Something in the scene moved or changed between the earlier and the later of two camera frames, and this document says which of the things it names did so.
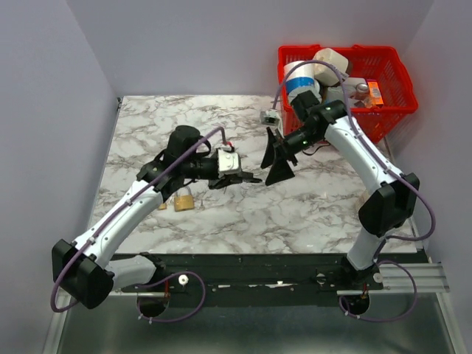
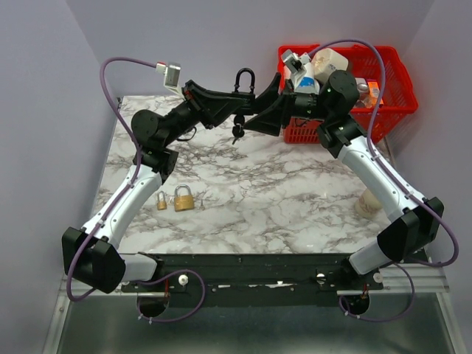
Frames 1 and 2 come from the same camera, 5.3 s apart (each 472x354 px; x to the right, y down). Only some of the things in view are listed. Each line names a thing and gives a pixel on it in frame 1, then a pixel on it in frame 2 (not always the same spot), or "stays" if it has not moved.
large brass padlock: [184, 200] stays
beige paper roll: [326, 74] stays
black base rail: [267, 273] stays
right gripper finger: [280, 170] to [269, 119]
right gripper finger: [268, 155] to [272, 91]
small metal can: [362, 88] stays
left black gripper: [221, 181] to [208, 108]
